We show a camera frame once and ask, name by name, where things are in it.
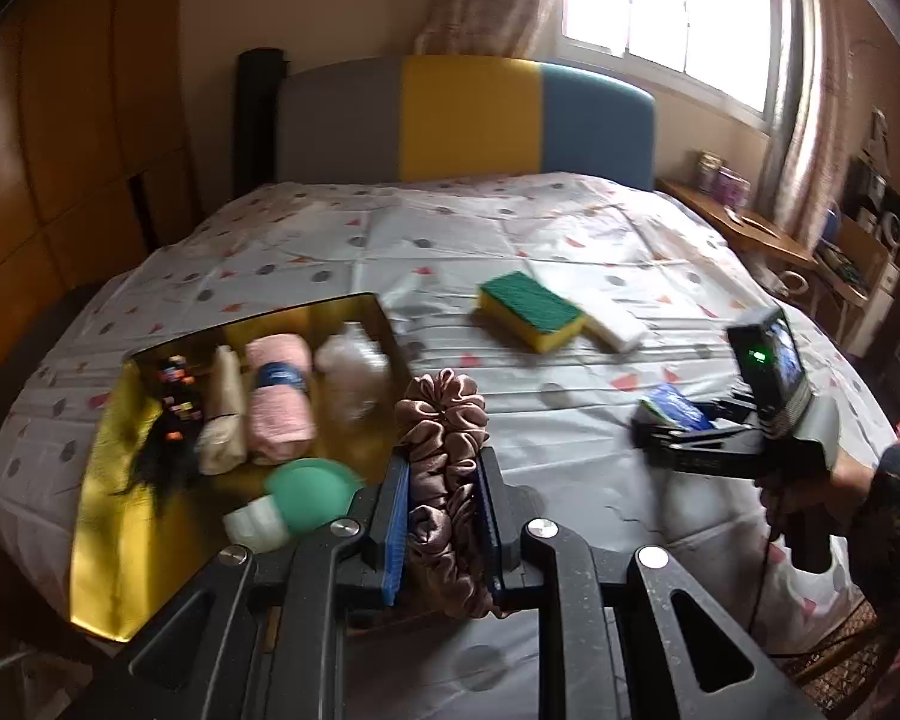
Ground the black cable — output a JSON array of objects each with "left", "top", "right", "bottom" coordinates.
[{"left": 746, "top": 532, "right": 875, "bottom": 665}]

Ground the wooden side desk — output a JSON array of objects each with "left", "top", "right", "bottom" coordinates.
[{"left": 656, "top": 176, "right": 818, "bottom": 271}]

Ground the small white puff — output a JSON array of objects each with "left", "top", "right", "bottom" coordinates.
[{"left": 223, "top": 499, "right": 293, "bottom": 552}]

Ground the green and yellow sponge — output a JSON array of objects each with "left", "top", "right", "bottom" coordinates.
[{"left": 476, "top": 272, "right": 590, "bottom": 355}]

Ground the window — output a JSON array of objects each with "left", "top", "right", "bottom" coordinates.
[{"left": 562, "top": 0, "right": 792, "bottom": 121}]

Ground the person's right hand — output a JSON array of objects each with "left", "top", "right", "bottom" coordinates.
[{"left": 765, "top": 454, "right": 882, "bottom": 541}]

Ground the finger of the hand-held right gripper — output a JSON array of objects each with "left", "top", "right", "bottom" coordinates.
[
  {"left": 630, "top": 424, "right": 762, "bottom": 477},
  {"left": 709, "top": 401, "right": 758, "bottom": 432}
]

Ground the clear plastic bag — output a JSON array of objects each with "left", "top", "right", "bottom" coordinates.
[{"left": 313, "top": 321, "right": 391, "bottom": 421}]

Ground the purple box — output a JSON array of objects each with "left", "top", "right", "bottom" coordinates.
[{"left": 712, "top": 165, "right": 751, "bottom": 207}]

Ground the brown satin scrunchie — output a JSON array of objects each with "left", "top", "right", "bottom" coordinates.
[{"left": 394, "top": 367, "right": 496, "bottom": 620}]

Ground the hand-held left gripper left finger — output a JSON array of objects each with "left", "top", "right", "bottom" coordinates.
[{"left": 82, "top": 446, "right": 413, "bottom": 720}]

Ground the white metal rack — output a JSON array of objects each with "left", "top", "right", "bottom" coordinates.
[{"left": 814, "top": 217, "right": 900, "bottom": 361}]

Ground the beige cloth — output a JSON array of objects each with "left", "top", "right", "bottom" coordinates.
[{"left": 195, "top": 345, "right": 248, "bottom": 475}]

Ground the grey yellow blue headboard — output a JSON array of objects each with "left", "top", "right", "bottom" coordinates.
[{"left": 274, "top": 54, "right": 657, "bottom": 192}]

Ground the wooden wardrobe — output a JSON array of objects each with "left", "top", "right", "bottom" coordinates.
[{"left": 0, "top": 0, "right": 196, "bottom": 391}]

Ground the printed bed cover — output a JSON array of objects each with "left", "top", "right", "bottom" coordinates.
[{"left": 0, "top": 171, "right": 900, "bottom": 720}]

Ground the pink fluffy towel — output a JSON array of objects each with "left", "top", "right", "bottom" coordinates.
[{"left": 244, "top": 334, "right": 317, "bottom": 464}]

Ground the white basket with handles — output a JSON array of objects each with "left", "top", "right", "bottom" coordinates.
[{"left": 765, "top": 266, "right": 815, "bottom": 301}]

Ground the gold box with maroon sides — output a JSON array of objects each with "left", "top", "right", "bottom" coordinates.
[{"left": 67, "top": 292, "right": 413, "bottom": 642}]

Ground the white soft block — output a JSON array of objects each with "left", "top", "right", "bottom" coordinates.
[{"left": 529, "top": 262, "right": 650, "bottom": 352}]

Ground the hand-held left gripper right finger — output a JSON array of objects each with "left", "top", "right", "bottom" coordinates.
[{"left": 476, "top": 446, "right": 826, "bottom": 720}]

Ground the black bed post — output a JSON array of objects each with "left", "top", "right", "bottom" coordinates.
[{"left": 236, "top": 49, "right": 286, "bottom": 200}]

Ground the blue tissue packet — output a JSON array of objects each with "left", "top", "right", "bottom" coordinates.
[{"left": 637, "top": 382, "right": 713, "bottom": 432}]

